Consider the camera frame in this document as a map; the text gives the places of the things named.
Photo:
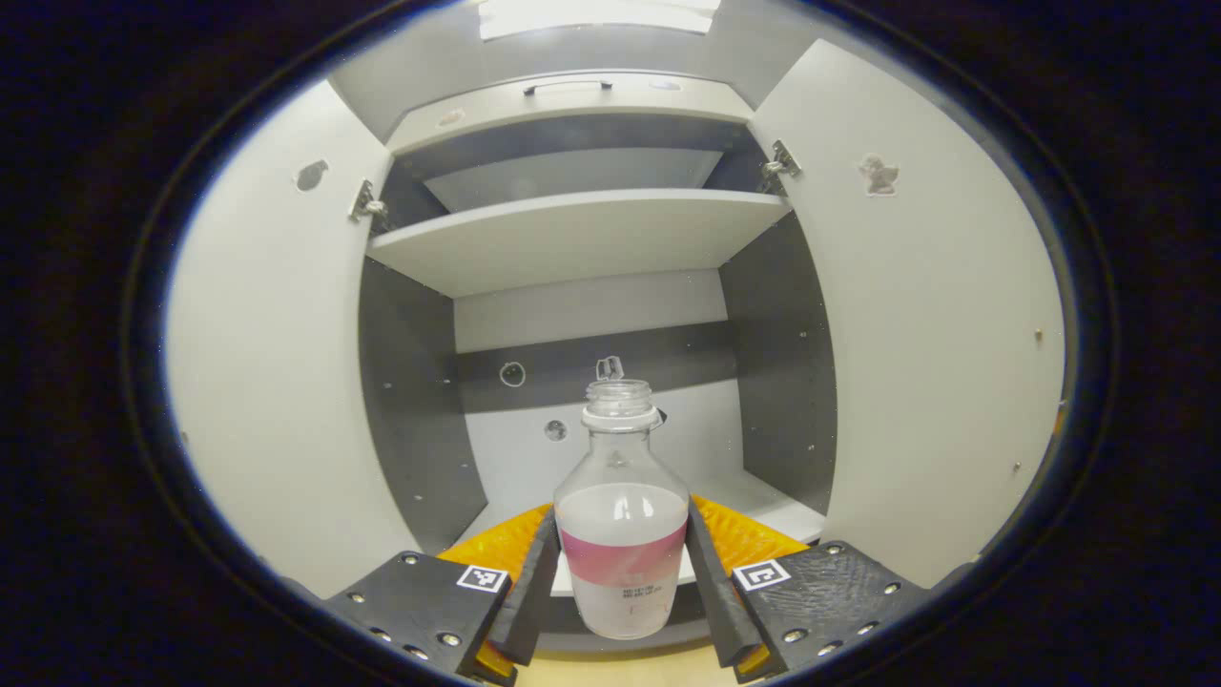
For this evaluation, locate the grey cabinet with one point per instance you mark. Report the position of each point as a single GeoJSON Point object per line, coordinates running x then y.
{"type": "Point", "coordinates": [782, 363]}

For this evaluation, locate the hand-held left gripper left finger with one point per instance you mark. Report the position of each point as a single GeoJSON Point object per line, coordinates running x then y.
{"type": "Point", "coordinates": [534, 601]}

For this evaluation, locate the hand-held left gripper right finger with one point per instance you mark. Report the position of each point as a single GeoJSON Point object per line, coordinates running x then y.
{"type": "Point", "coordinates": [711, 601]}

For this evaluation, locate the grey cabinet door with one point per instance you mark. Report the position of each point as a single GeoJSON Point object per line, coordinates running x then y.
{"type": "Point", "coordinates": [277, 382]}
{"type": "Point", "coordinates": [935, 363]}

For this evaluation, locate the large ceiling light panel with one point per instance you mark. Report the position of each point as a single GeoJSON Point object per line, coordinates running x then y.
{"type": "Point", "coordinates": [591, 17]}

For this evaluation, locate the grey cabinet shelf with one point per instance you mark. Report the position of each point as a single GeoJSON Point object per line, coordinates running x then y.
{"type": "Point", "coordinates": [572, 239]}

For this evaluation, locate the clear bottle with pink label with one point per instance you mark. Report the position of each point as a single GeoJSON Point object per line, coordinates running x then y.
{"type": "Point", "coordinates": [620, 534]}

